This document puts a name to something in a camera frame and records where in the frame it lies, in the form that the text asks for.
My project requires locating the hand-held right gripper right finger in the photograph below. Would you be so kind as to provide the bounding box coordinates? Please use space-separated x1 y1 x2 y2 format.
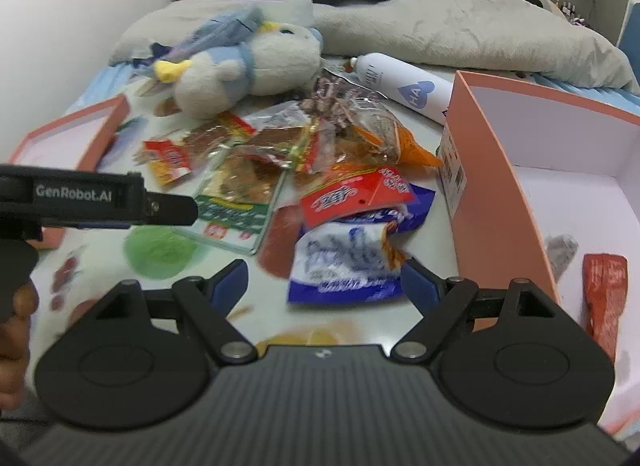
392 260 556 366

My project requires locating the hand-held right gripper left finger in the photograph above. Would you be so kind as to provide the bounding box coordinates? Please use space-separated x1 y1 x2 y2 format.
95 260 258 366

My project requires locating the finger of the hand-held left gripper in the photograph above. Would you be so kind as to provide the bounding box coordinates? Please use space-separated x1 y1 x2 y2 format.
143 191 200 227

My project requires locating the pink cardboard box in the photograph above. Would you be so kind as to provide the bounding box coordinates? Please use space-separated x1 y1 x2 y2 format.
439 70 640 439

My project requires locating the clear packet of brown snacks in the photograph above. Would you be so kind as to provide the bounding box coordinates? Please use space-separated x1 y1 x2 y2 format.
250 118 336 174

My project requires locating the clear packet of dark snacks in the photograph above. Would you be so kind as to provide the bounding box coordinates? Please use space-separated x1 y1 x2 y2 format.
300 73 401 147

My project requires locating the person's left hand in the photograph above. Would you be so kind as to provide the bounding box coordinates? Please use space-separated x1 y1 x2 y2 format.
0 281 41 412

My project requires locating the small red yellow packet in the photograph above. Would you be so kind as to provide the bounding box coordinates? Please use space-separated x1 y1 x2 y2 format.
144 138 196 187

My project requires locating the dark red sausage packet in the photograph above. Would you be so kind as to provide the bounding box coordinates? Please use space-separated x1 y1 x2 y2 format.
257 206 303 279

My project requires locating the pink box lid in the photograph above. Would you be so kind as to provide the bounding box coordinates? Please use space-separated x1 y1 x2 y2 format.
7 94 132 251

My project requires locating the green snack packet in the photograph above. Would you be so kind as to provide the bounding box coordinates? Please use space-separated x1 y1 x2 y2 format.
192 153 288 254

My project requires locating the red brown snack packet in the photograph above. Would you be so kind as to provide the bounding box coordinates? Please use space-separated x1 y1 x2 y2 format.
182 116 256 151

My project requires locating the orange snack packet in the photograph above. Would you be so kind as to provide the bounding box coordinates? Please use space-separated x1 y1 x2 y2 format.
345 110 443 169

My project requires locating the white blue plush toy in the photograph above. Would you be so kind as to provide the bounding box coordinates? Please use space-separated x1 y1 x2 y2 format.
132 6 325 119

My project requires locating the dark red snack packet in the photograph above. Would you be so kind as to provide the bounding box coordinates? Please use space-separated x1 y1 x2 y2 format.
582 253 628 354

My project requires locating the white spray bottle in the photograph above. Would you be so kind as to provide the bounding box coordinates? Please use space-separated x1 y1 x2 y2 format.
348 52 453 125

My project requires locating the grey blanket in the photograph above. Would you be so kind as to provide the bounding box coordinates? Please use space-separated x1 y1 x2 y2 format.
109 0 640 94

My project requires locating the colourful small clutter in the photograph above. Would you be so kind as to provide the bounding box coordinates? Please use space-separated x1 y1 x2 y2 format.
552 0 587 27

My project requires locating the blue chair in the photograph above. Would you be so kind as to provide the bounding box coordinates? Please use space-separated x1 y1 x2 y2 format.
617 20 640 66

